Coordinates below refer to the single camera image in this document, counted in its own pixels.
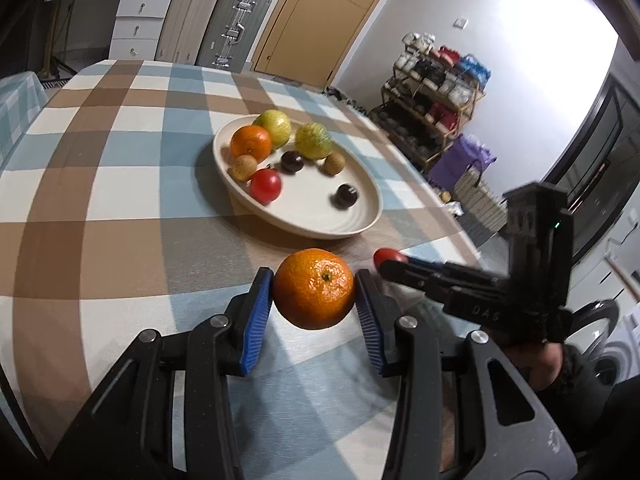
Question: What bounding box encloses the beige ribbed suitcase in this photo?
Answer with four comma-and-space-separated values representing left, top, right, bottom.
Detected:
155, 0, 217, 65

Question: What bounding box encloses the woven basket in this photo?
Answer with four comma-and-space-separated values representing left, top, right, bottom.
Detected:
454, 167, 506, 233

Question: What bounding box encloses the silver grey suitcase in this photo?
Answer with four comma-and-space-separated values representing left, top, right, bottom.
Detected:
195, 0, 272, 73

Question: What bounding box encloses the purple bag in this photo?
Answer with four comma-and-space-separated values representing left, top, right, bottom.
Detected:
427, 133, 497, 192

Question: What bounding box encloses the yellow lemon fruit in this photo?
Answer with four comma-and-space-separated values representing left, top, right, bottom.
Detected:
253, 110, 292, 151

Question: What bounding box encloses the green yellow citrus fruit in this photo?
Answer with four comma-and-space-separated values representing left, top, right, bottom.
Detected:
294, 122, 333, 160

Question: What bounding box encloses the red tomato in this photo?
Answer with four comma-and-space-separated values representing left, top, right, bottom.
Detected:
250, 168, 282, 205
373, 247, 408, 269

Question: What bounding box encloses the right human hand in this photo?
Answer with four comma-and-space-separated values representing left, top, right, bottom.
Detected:
502, 342, 564, 391

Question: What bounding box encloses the dark plum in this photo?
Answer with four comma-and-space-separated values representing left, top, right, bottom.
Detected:
332, 183, 359, 210
280, 151, 305, 174

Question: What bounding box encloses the orange mandarin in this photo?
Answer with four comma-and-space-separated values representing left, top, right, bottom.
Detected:
272, 248, 355, 330
229, 125, 272, 162

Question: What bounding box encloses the wooden door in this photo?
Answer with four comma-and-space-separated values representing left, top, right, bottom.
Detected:
250, 0, 381, 88

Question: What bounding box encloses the cream round plate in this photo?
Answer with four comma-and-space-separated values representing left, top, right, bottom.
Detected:
212, 115, 383, 240

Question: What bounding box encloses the checkered tablecloth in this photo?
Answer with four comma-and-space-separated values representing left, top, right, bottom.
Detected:
1, 61, 478, 479

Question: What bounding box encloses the wooden shoe rack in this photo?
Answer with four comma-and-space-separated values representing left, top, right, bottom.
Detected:
370, 32, 491, 174

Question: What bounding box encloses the brown longan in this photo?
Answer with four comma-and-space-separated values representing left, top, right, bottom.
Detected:
322, 152, 346, 177
229, 155, 258, 183

